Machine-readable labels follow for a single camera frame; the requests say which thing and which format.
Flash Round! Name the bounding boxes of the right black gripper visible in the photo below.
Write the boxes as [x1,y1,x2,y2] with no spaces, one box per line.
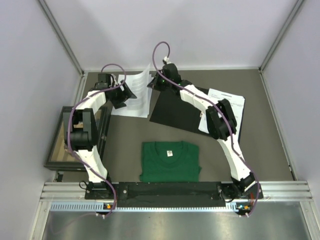
[147,70,172,93]

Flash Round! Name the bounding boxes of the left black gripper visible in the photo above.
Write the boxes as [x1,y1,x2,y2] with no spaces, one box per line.
[109,80,136,109]

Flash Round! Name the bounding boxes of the white paper sheets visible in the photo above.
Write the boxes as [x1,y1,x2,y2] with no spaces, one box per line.
[111,64,152,118]

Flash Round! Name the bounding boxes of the white folder black inside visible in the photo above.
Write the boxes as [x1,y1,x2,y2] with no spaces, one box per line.
[149,79,244,145]

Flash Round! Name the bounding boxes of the white printed paper stack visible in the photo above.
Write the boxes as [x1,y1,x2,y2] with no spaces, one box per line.
[198,88,245,140]

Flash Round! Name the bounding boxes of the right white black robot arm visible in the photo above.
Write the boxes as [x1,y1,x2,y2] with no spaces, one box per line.
[148,63,261,198]

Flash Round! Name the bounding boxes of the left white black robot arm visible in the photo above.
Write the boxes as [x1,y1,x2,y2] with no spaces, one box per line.
[63,72,137,199]

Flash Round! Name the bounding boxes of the green folded t-shirt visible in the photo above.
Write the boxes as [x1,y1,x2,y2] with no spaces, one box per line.
[139,141,202,183]

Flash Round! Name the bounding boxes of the black glass-lid display box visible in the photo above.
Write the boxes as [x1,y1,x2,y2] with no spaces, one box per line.
[43,106,111,172]

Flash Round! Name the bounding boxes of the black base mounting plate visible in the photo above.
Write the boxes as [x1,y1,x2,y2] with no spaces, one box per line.
[84,181,263,208]

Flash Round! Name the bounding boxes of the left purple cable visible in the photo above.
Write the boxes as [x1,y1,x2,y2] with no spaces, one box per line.
[64,63,127,218]

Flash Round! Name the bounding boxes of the left aluminium corner post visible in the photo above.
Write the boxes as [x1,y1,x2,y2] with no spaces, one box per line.
[36,0,84,76]

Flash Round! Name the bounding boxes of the aluminium corner post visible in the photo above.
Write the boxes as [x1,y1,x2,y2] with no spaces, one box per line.
[258,0,305,73]
[36,0,84,76]

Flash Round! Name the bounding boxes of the grey slotted cable duct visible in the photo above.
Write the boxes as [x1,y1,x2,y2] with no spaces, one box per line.
[50,201,250,213]

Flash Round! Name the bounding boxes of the right aluminium corner post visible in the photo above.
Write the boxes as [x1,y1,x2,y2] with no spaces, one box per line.
[258,0,305,73]

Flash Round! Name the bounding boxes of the aluminium front rail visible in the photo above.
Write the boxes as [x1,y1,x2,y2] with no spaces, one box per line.
[40,181,313,202]

